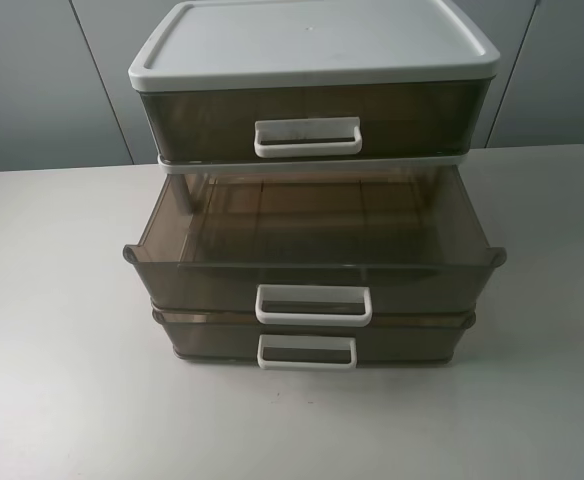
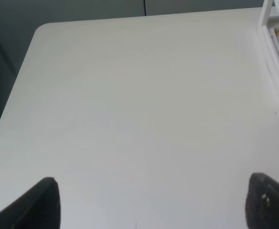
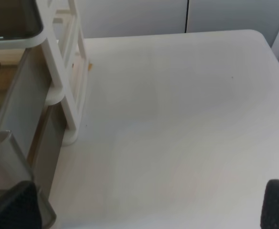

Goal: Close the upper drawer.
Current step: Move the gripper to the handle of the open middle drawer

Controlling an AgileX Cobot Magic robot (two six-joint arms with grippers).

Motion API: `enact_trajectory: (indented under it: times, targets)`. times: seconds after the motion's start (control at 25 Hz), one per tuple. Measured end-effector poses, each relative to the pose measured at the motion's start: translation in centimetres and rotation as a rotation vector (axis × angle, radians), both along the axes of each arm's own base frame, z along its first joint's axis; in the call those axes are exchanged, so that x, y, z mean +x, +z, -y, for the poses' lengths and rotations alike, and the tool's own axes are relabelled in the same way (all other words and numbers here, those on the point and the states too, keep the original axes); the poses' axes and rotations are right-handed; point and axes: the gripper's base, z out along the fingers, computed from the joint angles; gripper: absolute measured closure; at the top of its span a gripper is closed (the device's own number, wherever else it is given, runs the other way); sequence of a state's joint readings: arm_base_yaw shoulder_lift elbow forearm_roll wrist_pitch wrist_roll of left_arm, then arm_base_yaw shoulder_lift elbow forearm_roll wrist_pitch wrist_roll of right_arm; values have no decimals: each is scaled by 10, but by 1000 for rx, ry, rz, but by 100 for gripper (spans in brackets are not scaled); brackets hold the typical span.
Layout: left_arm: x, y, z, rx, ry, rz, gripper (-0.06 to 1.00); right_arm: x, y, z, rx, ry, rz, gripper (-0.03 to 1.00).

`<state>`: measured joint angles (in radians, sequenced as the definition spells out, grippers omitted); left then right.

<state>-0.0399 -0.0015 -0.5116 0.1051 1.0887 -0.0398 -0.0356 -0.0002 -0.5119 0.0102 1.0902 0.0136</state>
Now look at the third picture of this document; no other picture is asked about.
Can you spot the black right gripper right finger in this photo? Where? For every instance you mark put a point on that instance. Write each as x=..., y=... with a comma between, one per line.
x=270, y=208

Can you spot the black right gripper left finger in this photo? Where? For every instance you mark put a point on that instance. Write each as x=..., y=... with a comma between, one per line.
x=19, y=207

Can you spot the translucent grey drawer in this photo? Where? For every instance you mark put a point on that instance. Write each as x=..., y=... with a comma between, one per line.
x=22, y=98

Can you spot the translucent lower drawer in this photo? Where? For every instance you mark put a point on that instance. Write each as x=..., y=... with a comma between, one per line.
x=46, y=145

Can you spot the white plastic drawer unit frame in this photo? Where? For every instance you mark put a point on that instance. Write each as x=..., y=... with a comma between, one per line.
x=63, y=44

